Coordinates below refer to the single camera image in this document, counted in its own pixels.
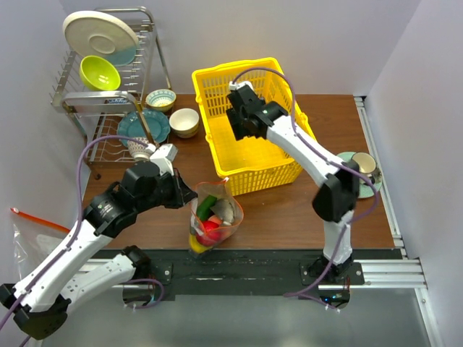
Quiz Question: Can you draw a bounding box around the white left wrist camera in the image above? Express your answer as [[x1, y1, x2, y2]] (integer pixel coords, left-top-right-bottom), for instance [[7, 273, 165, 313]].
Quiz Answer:
[[147, 144, 178, 176]]

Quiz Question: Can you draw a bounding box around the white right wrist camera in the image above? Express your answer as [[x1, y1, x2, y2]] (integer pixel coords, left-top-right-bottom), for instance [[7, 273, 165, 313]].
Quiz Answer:
[[229, 80, 254, 92]]

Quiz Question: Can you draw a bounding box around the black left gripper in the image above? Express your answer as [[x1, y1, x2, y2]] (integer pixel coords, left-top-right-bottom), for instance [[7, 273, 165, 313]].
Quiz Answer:
[[136, 167, 198, 213]]

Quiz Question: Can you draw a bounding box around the metal dish rack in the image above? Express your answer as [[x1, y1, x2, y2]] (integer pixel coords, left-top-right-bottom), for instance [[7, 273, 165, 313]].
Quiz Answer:
[[50, 6, 173, 180]]

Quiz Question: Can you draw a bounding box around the clear zip bag orange zipper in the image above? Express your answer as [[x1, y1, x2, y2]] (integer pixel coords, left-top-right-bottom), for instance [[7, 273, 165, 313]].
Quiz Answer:
[[189, 178, 244, 256]]

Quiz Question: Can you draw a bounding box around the green cucumber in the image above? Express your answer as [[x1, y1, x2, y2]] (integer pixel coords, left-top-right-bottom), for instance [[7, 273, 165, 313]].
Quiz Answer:
[[196, 195, 217, 221]]

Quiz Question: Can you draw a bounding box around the peach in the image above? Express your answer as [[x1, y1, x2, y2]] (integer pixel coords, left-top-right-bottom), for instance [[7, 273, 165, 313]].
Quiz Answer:
[[208, 215, 222, 225]]

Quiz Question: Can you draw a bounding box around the red apple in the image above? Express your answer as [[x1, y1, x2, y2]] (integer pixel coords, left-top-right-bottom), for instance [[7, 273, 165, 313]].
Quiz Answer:
[[196, 220, 221, 247]]

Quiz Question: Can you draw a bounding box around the spare zip bag orange zipper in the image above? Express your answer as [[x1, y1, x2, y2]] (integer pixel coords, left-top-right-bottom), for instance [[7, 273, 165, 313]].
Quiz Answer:
[[10, 207, 70, 265]]

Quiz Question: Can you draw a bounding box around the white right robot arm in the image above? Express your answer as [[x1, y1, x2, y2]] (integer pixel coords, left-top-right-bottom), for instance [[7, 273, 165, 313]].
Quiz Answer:
[[226, 81, 360, 284]]

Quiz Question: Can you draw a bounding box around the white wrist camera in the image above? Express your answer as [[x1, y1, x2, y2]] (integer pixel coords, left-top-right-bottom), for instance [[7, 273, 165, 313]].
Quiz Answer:
[[229, 80, 254, 92], [147, 144, 178, 176]]

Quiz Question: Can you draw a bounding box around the cream mug black handle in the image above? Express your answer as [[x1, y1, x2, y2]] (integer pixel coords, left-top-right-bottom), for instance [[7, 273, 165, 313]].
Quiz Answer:
[[352, 152, 382, 184]]

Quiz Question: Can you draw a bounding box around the yellow banana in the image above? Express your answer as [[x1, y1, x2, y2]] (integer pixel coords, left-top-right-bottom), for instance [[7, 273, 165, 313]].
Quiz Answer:
[[189, 234, 207, 254]]

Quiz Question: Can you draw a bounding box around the lime green bowl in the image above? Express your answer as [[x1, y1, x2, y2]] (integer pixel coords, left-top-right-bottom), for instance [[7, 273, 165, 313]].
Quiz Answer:
[[79, 56, 121, 91]]

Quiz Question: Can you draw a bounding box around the large cream plate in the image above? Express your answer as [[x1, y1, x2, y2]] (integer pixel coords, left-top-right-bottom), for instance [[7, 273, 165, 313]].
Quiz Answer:
[[62, 11, 140, 67]]

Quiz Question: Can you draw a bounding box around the white bowl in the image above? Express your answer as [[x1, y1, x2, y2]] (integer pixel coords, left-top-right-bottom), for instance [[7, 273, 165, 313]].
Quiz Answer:
[[169, 108, 200, 139]]

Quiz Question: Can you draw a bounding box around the mint green saucer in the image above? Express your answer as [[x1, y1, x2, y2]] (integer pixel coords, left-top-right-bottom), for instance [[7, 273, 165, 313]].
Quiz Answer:
[[337, 151, 383, 199]]

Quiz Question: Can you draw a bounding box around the grey patterned bowl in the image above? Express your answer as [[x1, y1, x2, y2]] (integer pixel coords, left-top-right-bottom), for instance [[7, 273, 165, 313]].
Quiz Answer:
[[127, 137, 153, 161]]

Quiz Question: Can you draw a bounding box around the yellow plastic basket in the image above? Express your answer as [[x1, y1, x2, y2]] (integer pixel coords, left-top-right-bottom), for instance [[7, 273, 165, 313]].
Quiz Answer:
[[192, 57, 302, 196]]

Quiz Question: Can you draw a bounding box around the teal scalloped plate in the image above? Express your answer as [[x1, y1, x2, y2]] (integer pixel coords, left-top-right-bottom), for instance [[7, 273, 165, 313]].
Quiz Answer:
[[116, 110, 171, 144]]

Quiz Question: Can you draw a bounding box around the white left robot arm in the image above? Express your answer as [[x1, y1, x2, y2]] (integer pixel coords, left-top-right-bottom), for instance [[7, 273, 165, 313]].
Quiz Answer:
[[1, 162, 197, 340]]

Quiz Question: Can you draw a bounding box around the teal patterned small bowl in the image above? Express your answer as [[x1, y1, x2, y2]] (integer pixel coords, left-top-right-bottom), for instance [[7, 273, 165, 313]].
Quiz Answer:
[[145, 89, 177, 112]]

